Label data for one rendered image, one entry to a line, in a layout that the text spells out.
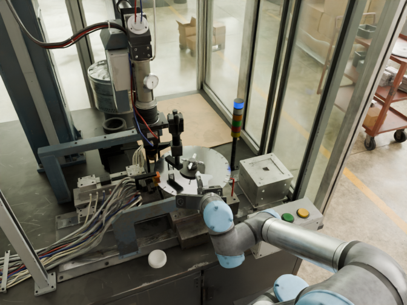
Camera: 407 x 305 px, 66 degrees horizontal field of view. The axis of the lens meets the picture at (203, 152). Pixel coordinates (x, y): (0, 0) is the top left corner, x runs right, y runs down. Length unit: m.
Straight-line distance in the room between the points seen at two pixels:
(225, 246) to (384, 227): 1.94
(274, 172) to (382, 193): 1.64
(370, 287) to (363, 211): 2.13
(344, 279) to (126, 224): 0.79
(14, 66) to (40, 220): 0.67
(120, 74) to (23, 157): 1.02
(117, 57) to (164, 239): 0.74
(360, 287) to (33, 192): 1.46
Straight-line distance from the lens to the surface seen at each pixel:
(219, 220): 0.85
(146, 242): 1.36
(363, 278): 0.64
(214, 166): 1.37
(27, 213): 1.63
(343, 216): 2.65
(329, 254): 0.77
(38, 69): 1.57
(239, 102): 1.41
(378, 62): 1.05
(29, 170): 1.86
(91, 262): 1.35
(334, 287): 0.62
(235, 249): 0.91
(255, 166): 1.47
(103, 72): 1.97
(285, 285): 1.03
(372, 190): 2.96
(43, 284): 1.33
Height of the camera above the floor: 1.86
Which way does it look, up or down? 39 degrees down
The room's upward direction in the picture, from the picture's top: 1 degrees clockwise
